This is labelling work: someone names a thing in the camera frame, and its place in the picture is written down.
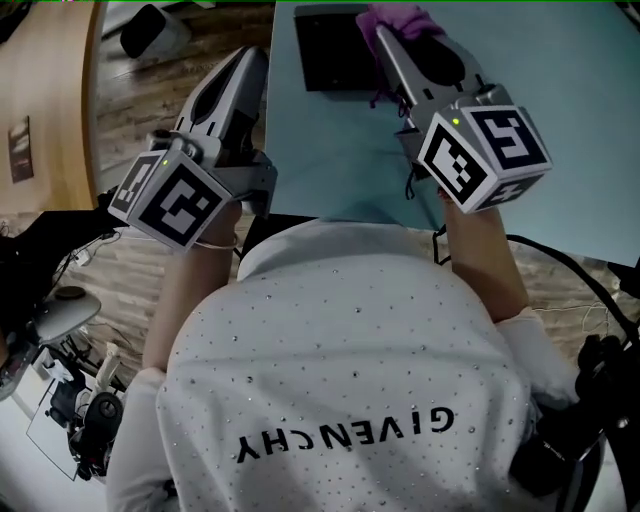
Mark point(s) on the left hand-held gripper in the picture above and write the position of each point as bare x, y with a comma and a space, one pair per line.
180, 205

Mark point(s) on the dark booklet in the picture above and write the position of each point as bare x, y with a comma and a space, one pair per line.
21, 150

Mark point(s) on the light blue table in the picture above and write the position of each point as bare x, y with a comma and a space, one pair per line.
550, 75

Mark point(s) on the black keypad device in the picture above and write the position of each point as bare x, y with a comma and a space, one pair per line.
330, 50

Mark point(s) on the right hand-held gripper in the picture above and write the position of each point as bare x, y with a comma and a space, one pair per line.
505, 140

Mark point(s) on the wooden table white legs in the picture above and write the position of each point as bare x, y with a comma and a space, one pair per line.
50, 75

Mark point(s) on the black shoulder pack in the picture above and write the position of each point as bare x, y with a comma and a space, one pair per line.
600, 380

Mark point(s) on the person's left forearm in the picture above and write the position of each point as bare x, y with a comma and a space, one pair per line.
185, 290

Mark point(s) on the person's right forearm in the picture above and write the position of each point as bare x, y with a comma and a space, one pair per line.
480, 260

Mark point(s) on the grey office chair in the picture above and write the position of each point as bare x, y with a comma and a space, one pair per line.
65, 315

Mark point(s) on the purple cloth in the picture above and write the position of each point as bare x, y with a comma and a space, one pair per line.
400, 17

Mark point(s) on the grey trash bin black liner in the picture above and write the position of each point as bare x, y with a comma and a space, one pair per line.
150, 30

